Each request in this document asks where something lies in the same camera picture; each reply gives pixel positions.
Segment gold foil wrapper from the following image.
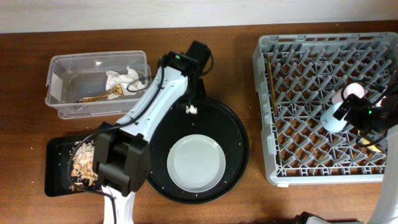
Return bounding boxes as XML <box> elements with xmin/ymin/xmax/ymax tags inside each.
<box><xmin>77</xmin><ymin>84</ymin><xmax>124</xmax><ymax>103</ymax></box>

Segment blue cup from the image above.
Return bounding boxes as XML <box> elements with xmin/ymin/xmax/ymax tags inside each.
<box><xmin>320</xmin><ymin>102</ymin><xmax>347</xmax><ymax>133</ymax></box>

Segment food scraps with rice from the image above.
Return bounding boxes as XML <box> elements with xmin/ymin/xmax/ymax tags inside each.
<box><xmin>70</xmin><ymin>140</ymin><xmax>98</xmax><ymax>189</ymax></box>

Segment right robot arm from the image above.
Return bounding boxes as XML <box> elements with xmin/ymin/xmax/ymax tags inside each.
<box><xmin>274</xmin><ymin>100</ymin><xmax>387</xmax><ymax>185</ymax></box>

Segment small white napkin scrap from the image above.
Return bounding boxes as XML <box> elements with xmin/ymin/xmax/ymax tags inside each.
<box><xmin>185</xmin><ymin>105</ymin><xmax>198</xmax><ymax>114</ymax></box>

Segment white napkin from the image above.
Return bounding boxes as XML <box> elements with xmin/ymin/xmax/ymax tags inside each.
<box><xmin>105</xmin><ymin>67</ymin><xmax>146</xmax><ymax>100</ymax></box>

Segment pink cup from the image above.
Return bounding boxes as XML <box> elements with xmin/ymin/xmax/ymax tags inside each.
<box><xmin>331</xmin><ymin>83</ymin><xmax>365</xmax><ymax>105</ymax></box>

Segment grey dishwasher rack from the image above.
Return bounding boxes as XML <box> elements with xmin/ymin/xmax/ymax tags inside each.
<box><xmin>252</xmin><ymin>32</ymin><xmax>397</xmax><ymax>187</ymax></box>

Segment black rectangular tray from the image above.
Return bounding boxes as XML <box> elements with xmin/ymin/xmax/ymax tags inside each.
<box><xmin>44</xmin><ymin>129</ymin><xmax>136</xmax><ymax>197</ymax></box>

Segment round black serving tray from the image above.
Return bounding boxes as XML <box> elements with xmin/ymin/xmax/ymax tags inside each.
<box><xmin>147</xmin><ymin>98</ymin><xmax>249</xmax><ymax>204</ymax></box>

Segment grey plate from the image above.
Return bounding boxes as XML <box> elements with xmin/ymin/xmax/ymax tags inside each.
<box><xmin>167</xmin><ymin>134</ymin><xmax>226</xmax><ymax>193</ymax></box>

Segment clear plastic storage bin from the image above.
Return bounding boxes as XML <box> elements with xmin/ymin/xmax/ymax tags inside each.
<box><xmin>45</xmin><ymin>50</ymin><xmax>152</xmax><ymax>119</ymax></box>

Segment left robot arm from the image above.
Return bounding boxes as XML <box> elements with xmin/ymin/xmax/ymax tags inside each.
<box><xmin>93</xmin><ymin>40</ymin><xmax>214</xmax><ymax>223</ymax></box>

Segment yellow bowl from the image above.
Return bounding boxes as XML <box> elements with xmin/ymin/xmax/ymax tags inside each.
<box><xmin>356</xmin><ymin>131</ymin><xmax>386</xmax><ymax>153</ymax></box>

